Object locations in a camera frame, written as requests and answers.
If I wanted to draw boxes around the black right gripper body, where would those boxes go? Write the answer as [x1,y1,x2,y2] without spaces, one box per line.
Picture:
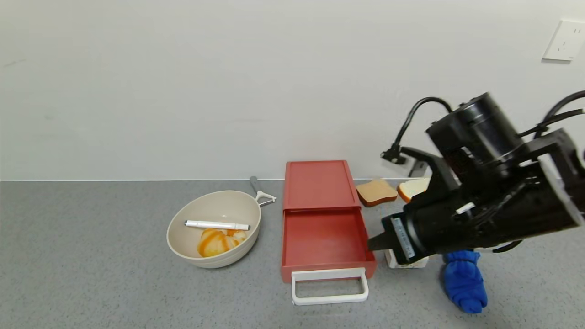
[381,194,473,265]

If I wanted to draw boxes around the red drawer with white handle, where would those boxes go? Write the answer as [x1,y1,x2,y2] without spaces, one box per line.
[280,207,378,306]

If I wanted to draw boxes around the small white printed box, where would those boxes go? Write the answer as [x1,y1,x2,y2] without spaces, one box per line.
[385,249,430,269]

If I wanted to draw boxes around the brown toast slice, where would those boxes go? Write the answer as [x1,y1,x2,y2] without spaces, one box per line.
[356,179,398,207]

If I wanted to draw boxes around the white bread slice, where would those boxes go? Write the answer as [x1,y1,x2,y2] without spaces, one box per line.
[397,177,432,203]

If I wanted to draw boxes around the blue cloth bundle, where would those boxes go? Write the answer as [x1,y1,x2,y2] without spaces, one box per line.
[442,250,488,314]

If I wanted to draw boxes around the orange striped croissant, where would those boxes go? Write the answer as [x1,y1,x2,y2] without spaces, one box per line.
[197,228,248,257]

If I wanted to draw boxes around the white marker pen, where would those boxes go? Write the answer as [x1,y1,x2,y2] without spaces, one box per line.
[184,220,251,231]

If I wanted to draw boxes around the beige ribbed bowl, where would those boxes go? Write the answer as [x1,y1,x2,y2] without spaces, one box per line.
[166,190,262,269]

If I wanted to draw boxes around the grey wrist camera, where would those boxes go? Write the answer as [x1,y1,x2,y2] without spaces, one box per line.
[408,158,432,179]

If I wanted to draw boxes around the black camera cable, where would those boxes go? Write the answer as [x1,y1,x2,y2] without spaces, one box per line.
[382,97,453,165]

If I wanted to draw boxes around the grey handled white peeler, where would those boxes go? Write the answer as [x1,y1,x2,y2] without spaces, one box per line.
[250,176,277,207]

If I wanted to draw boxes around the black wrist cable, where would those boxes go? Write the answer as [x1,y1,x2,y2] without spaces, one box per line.
[519,90,585,138]

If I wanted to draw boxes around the white wall socket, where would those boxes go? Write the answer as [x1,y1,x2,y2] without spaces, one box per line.
[542,20,585,62]

